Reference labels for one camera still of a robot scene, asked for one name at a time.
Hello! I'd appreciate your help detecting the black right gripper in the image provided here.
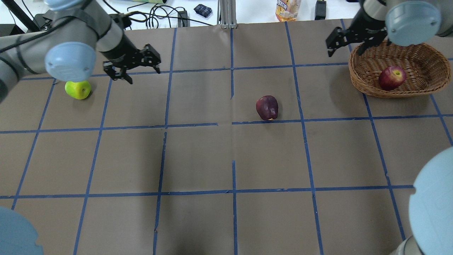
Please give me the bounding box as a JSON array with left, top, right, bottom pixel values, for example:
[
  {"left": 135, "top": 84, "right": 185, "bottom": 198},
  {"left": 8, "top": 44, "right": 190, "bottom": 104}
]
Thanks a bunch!
[{"left": 326, "top": 7, "right": 387, "bottom": 57}]

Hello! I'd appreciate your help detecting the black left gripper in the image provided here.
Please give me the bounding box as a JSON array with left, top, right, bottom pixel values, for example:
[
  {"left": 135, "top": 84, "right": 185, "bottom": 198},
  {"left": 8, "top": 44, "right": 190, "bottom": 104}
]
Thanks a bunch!
[{"left": 103, "top": 34, "right": 161, "bottom": 84}]

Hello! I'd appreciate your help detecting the green apple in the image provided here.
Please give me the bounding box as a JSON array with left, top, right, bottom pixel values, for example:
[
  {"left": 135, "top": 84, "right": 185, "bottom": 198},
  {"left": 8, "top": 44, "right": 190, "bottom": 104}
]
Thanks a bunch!
[{"left": 64, "top": 81, "right": 92, "bottom": 100}]

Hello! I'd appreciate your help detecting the dark red apple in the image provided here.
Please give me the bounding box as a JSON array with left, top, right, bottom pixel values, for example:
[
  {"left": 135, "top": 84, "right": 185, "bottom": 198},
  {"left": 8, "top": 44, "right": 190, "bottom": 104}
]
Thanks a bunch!
[{"left": 256, "top": 95, "right": 279, "bottom": 121}]

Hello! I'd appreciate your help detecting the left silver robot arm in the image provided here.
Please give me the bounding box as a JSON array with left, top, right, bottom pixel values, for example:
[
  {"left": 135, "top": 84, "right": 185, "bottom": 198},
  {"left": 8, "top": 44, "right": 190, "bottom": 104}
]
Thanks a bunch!
[{"left": 1, "top": 0, "right": 161, "bottom": 255}]

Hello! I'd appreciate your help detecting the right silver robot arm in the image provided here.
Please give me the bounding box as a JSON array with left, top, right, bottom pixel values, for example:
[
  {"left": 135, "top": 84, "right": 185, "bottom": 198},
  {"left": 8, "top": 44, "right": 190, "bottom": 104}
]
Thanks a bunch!
[{"left": 326, "top": 0, "right": 453, "bottom": 255}]

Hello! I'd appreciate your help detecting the woven wicker basket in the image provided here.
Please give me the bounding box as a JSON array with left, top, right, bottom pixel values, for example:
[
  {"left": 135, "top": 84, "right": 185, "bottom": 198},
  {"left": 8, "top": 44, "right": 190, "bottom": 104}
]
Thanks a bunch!
[{"left": 348, "top": 40, "right": 452, "bottom": 98}]

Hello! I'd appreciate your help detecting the black power adapter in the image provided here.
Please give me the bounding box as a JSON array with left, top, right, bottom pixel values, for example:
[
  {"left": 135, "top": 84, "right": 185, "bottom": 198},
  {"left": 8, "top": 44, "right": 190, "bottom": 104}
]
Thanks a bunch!
[{"left": 314, "top": 0, "right": 327, "bottom": 20}]

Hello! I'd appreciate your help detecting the yellow snack bag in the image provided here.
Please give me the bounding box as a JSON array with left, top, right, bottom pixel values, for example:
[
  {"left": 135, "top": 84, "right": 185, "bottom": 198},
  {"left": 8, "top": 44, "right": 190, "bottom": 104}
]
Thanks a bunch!
[{"left": 275, "top": 0, "right": 301, "bottom": 22}]

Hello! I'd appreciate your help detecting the small dark blue pouch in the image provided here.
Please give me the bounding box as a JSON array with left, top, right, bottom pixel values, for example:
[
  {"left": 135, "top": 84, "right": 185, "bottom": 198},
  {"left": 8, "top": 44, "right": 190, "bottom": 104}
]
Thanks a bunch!
[{"left": 194, "top": 4, "right": 213, "bottom": 18}]

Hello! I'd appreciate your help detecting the aluminium frame post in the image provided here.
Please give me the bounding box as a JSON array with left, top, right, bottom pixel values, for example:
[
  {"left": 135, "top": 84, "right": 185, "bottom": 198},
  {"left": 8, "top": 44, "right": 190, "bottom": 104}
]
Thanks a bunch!
[{"left": 217, "top": 0, "right": 237, "bottom": 29}]

